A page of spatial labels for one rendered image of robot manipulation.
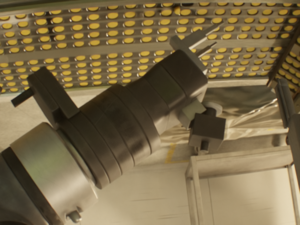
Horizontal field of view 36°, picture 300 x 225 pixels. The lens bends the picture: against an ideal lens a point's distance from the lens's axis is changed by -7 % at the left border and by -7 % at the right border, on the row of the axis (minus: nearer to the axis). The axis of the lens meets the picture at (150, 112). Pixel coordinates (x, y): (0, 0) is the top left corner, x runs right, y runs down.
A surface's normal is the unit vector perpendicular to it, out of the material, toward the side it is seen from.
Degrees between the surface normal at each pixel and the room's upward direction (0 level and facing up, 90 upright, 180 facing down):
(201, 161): 90
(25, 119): 0
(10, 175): 99
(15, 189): 86
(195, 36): 90
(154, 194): 90
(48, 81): 109
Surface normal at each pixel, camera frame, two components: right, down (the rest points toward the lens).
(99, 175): 0.54, 0.40
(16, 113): 0.11, 0.92
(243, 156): 0.03, -0.39
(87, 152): 0.26, -0.14
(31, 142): -0.26, -0.72
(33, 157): -0.07, -0.55
